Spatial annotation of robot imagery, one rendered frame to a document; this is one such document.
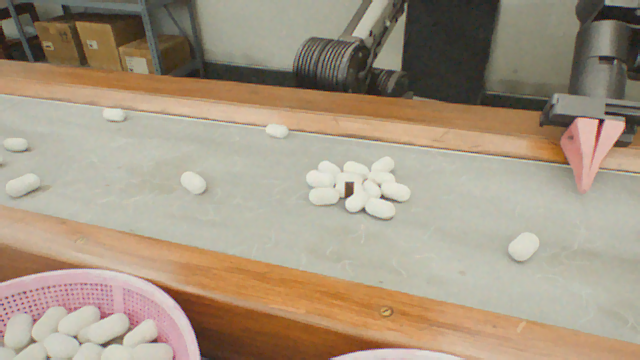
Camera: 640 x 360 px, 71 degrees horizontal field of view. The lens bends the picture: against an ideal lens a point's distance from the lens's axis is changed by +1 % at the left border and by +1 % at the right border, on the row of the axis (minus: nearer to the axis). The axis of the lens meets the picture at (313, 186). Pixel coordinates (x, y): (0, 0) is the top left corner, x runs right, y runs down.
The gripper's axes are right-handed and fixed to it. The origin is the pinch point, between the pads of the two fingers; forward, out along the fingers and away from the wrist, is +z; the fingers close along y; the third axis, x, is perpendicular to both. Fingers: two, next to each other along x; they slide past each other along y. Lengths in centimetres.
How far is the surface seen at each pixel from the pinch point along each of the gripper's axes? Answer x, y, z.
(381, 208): -6.3, -20.7, 8.8
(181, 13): 166, -198, -132
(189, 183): -7.3, -43.6, 10.7
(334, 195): -5.5, -26.3, 8.2
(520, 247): -8.3, -6.8, 10.3
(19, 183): -11, -64, 16
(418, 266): -9.1, -15.6, 14.3
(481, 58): 161, -10, -117
